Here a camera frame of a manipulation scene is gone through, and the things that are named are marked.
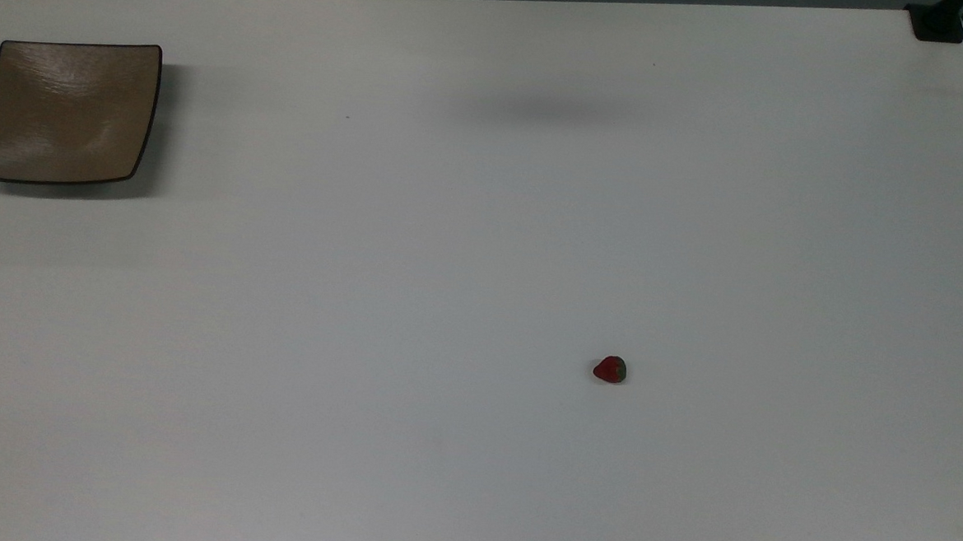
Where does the square brown ceramic plate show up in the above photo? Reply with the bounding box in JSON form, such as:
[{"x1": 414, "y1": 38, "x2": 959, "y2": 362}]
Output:
[{"x1": 0, "y1": 37, "x2": 165, "y2": 191}]

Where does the red strawberry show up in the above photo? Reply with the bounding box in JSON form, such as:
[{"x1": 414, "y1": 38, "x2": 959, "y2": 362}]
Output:
[{"x1": 592, "y1": 355, "x2": 629, "y2": 385}]

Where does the black clamp mount base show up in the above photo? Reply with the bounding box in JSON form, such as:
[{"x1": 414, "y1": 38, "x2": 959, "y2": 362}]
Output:
[{"x1": 904, "y1": 0, "x2": 963, "y2": 44}]

